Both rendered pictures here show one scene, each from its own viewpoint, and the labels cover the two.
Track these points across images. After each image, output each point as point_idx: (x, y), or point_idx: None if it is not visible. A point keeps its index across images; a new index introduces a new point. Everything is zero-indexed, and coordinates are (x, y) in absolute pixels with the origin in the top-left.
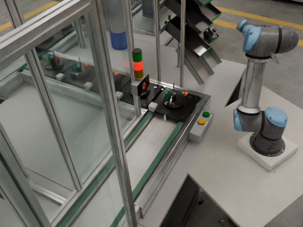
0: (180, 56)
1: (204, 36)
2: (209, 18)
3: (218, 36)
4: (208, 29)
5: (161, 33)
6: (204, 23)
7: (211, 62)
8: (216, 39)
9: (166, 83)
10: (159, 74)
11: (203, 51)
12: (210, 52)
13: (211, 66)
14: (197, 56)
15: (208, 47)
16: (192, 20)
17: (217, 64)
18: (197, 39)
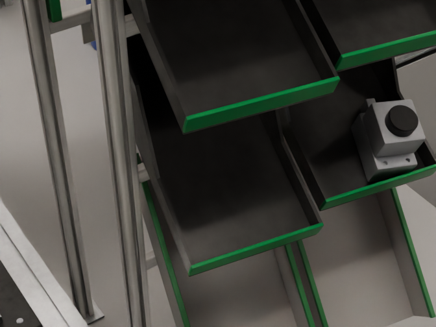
0: (116, 217)
1: (343, 140)
2: (357, 37)
3: (432, 163)
4: (392, 98)
5: (91, 39)
6: (285, 61)
7: (370, 292)
8: (410, 180)
9: (72, 316)
10: (68, 248)
11: (257, 233)
12: (390, 235)
13: (359, 316)
14: (183, 257)
15: (309, 222)
16: (201, 19)
17: (412, 313)
18: (268, 144)
